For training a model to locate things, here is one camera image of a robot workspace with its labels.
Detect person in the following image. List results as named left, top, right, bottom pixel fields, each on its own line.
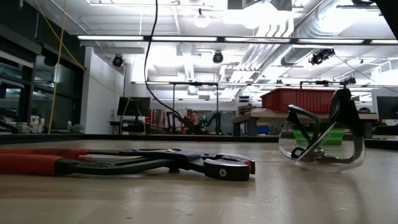
left=183, top=110, right=210, bottom=136

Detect black computer monitor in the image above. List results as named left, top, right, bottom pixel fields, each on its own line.
left=116, top=96, right=152, bottom=118
left=376, top=95, right=398, bottom=121

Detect wooden workbench on wheels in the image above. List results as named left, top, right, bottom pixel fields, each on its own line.
left=231, top=105, right=379, bottom=137

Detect overhead LED light bar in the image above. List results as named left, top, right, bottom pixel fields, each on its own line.
left=76, top=34, right=398, bottom=45

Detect large red ribbed bin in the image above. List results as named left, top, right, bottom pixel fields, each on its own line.
left=260, top=87, right=337, bottom=114

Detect black ceiling track light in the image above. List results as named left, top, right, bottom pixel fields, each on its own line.
left=309, top=48, right=336, bottom=65

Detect green plastic bin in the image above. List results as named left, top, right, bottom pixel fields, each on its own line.
left=292, top=128, right=346, bottom=146

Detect clear safety glasses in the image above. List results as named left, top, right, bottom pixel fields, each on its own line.
left=277, top=88, right=367, bottom=174

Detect cluttered side table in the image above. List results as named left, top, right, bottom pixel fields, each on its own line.
left=0, top=114, right=85, bottom=135

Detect background black metal frame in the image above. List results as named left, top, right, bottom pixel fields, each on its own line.
left=169, top=81, right=220, bottom=135

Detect black aluminium table frame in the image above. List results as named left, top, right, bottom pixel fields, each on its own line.
left=0, top=133, right=398, bottom=149

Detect yellow cable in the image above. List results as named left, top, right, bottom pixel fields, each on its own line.
left=33, top=0, right=125, bottom=135

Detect red-handled pliers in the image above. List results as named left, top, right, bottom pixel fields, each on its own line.
left=0, top=147, right=257, bottom=182

